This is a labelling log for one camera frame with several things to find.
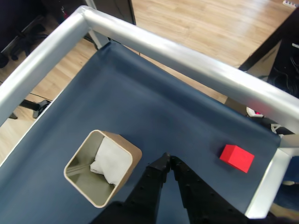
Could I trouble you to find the white power strip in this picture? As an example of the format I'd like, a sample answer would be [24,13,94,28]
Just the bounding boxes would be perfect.
[246,106,265,119]

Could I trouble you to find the white crumpled tissue paper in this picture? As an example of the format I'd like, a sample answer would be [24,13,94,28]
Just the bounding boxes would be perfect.
[90,137,133,186]

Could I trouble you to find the tan square metal box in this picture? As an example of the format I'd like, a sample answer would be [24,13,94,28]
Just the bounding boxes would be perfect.
[63,129,142,209]

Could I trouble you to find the red cube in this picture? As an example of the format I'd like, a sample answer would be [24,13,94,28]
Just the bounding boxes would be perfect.
[219,144,255,174]

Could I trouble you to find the black desk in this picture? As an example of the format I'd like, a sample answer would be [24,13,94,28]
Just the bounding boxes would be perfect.
[238,9,299,98]

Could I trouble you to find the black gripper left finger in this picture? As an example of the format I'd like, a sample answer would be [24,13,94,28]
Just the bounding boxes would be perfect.
[90,152,171,224]

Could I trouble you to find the silver metal table frame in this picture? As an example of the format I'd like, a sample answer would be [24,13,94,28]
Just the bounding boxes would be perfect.
[0,5,299,220]

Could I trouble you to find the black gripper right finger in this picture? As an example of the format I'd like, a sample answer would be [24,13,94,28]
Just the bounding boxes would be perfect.
[171,156,249,224]

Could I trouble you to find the dark blue table mat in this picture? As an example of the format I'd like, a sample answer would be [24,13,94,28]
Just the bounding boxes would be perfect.
[0,41,282,224]

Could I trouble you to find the black tripod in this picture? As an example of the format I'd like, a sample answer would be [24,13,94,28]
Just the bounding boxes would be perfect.
[21,98,51,119]

